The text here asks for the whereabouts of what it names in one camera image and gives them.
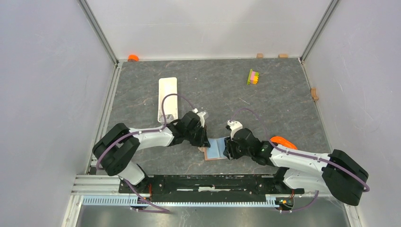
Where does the blue-white cable duct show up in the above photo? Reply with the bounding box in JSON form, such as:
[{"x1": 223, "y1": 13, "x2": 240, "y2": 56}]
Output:
[{"x1": 82, "y1": 195, "x2": 279, "y2": 208}]

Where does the colourful toy brick stack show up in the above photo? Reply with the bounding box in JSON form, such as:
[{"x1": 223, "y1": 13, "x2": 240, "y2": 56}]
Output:
[{"x1": 247, "y1": 69, "x2": 260, "y2": 85}]

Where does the purple cable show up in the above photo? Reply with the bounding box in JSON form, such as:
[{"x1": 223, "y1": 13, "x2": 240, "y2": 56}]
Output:
[
  {"x1": 95, "y1": 93, "x2": 196, "y2": 214},
  {"x1": 228, "y1": 108, "x2": 371, "y2": 214}
]

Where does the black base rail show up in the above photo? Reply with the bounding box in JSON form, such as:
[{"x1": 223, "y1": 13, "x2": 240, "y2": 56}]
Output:
[{"x1": 134, "y1": 174, "x2": 305, "y2": 202}]

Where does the brown leather card holder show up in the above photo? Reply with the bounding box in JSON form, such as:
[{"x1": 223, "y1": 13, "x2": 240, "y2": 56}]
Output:
[{"x1": 198, "y1": 138, "x2": 228, "y2": 161}]

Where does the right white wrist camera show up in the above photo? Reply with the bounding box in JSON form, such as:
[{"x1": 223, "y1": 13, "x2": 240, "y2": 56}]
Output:
[{"x1": 226, "y1": 121, "x2": 243, "y2": 139}]

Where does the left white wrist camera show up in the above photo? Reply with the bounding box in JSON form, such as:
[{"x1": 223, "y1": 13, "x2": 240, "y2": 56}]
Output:
[{"x1": 192, "y1": 108, "x2": 209, "y2": 128}]

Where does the orange horseshoe toy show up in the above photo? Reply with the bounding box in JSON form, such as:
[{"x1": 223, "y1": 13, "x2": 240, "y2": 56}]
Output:
[{"x1": 270, "y1": 136, "x2": 297, "y2": 149}]

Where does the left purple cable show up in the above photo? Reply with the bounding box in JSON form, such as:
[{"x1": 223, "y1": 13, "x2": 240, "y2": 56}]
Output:
[{"x1": 95, "y1": 93, "x2": 196, "y2": 214}]

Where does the orange round cap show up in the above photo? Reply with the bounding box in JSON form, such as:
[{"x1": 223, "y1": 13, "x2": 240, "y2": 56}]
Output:
[{"x1": 127, "y1": 54, "x2": 139, "y2": 62}]

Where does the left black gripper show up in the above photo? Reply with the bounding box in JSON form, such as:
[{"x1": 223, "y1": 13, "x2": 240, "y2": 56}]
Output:
[{"x1": 184, "y1": 123, "x2": 210, "y2": 147}]

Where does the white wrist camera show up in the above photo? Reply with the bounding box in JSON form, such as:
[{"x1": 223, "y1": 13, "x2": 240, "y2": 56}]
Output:
[
  {"x1": 192, "y1": 108, "x2": 209, "y2": 128},
  {"x1": 226, "y1": 121, "x2": 243, "y2": 139}
]

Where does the flat wooden block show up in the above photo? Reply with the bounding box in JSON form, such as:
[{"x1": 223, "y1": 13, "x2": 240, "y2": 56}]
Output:
[{"x1": 278, "y1": 53, "x2": 289, "y2": 58}]

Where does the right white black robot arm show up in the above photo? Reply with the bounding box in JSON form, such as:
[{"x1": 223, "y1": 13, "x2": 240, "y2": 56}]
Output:
[{"x1": 224, "y1": 128, "x2": 369, "y2": 206}]

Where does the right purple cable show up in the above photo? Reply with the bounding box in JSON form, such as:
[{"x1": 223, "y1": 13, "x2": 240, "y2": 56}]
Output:
[{"x1": 228, "y1": 108, "x2": 371, "y2": 214}]

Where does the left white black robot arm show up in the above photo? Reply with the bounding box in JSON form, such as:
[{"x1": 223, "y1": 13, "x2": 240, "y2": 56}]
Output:
[{"x1": 92, "y1": 110, "x2": 210, "y2": 193}]

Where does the white rectangular tray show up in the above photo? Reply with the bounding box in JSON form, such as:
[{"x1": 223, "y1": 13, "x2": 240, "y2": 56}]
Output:
[{"x1": 157, "y1": 77, "x2": 178, "y2": 124}]

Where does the curved wooden piece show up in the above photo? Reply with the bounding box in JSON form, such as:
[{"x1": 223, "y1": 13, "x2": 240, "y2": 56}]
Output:
[{"x1": 310, "y1": 87, "x2": 319, "y2": 102}]

